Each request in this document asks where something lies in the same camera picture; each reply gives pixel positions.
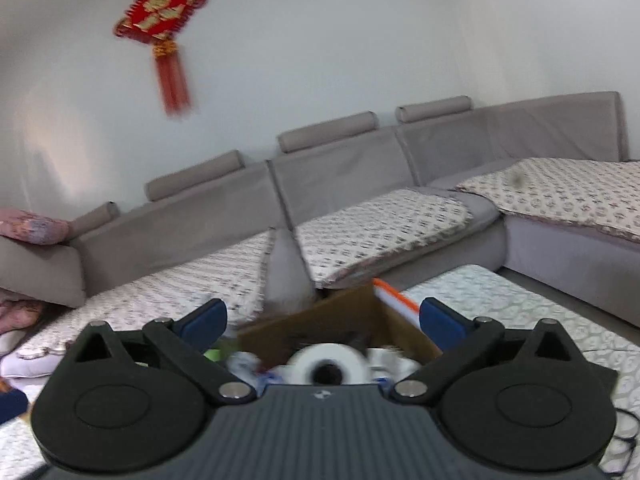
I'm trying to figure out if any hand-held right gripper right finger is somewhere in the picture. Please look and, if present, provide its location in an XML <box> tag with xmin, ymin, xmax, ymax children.
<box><xmin>391</xmin><ymin>297</ymin><xmax>584</xmax><ymax>406</ymax></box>

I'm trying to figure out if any patterned beige sofa seat cover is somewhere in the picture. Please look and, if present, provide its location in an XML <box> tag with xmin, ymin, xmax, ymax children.
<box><xmin>18</xmin><ymin>232</ymin><xmax>273</xmax><ymax>377</ymax></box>
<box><xmin>456</xmin><ymin>157</ymin><xmax>640</xmax><ymax>244</ymax></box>
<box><xmin>295</xmin><ymin>187</ymin><xmax>474</xmax><ymax>289</ymax></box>

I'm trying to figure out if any orange white stick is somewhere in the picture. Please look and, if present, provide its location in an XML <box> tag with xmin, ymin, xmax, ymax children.
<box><xmin>372</xmin><ymin>278</ymin><xmax>422</xmax><ymax>322</ymax></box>

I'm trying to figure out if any grey sofa headrest roll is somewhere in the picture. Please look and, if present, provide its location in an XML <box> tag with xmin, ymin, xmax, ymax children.
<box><xmin>395</xmin><ymin>95</ymin><xmax>474</xmax><ymax>124</ymax></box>
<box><xmin>277</xmin><ymin>111</ymin><xmax>379</xmax><ymax>154</ymax></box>
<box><xmin>145</xmin><ymin>150</ymin><xmax>246</xmax><ymax>202</ymax></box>
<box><xmin>69</xmin><ymin>201</ymin><xmax>121</xmax><ymax>237</ymax></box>

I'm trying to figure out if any red knot wall ornament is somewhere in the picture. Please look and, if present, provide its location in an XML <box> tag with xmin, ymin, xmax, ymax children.
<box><xmin>113</xmin><ymin>0</ymin><xmax>208</xmax><ymax>119</ymax></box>

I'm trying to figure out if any white tape roll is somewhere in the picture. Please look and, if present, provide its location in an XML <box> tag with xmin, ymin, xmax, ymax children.
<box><xmin>287</xmin><ymin>342</ymin><xmax>372</xmax><ymax>386</ymax></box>

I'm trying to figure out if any pink floral blanket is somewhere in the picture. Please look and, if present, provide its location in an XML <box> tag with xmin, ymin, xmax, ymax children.
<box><xmin>0</xmin><ymin>299</ymin><xmax>51</xmax><ymax>352</ymax></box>

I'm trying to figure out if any grey corner sofa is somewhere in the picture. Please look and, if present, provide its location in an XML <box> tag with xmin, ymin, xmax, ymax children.
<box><xmin>0</xmin><ymin>91</ymin><xmax>640</xmax><ymax>342</ymax></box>

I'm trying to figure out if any dark blue object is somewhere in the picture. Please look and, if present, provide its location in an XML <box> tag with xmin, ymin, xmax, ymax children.
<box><xmin>0</xmin><ymin>389</ymin><xmax>30</xmax><ymax>426</ymax></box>

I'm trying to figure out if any black cable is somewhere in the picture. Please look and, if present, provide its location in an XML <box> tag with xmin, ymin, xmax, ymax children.
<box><xmin>602</xmin><ymin>407</ymin><xmax>640</xmax><ymax>476</ymax></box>

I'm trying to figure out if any pink floral pillow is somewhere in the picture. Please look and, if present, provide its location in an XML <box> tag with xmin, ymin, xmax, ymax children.
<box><xmin>0</xmin><ymin>207</ymin><xmax>71</xmax><ymax>246</ymax></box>

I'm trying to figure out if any desktop with white patterned cloth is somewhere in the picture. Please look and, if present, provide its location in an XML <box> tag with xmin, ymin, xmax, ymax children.
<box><xmin>0</xmin><ymin>264</ymin><xmax>640</xmax><ymax>480</ymax></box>

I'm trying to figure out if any brown cardboard box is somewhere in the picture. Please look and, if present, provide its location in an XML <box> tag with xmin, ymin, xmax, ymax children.
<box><xmin>236</xmin><ymin>282</ymin><xmax>443</xmax><ymax>371</ymax></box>

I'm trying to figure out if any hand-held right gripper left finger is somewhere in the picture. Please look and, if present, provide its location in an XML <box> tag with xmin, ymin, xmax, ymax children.
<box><xmin>61</xmin><ymin>298</ymin><xmax>254</xmax><ymax>406</ymax></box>

